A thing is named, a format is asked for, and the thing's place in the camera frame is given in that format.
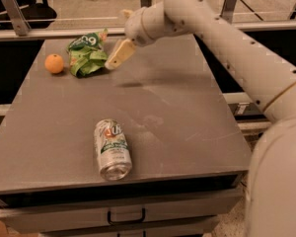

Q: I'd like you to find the silver soda can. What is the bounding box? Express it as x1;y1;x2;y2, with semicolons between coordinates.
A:
94;118;132;181

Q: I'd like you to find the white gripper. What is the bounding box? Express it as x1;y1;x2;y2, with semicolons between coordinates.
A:
105;2;183;70

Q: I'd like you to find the grey top drawer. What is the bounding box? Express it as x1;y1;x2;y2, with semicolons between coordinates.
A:
0;188;242;234

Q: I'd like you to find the black drawer handle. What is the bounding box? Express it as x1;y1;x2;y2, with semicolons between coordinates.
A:
107;208;146;226

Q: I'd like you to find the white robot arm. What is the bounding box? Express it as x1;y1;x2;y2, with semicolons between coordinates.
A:
106;0;296;237

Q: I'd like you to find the orange fruit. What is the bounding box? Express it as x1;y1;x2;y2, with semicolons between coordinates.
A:
44;54;64;74

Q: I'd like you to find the left metal bracket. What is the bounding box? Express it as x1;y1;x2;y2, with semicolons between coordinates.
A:
1;0;31;37

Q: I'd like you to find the black office chair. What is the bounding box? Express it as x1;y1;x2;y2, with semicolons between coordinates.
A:
0;0;58;32

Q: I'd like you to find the green rice chip bag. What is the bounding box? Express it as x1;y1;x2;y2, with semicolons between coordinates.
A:
67;29;108;77

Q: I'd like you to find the grey lower drawer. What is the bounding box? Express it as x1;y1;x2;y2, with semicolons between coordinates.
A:
38;215;220;237

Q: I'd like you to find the right metal bracket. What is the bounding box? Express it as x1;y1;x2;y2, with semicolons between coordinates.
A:
220;0;237;23

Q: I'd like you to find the grey drawer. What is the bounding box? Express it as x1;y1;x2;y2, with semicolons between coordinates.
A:
38;215;220;237
0;188;242;234

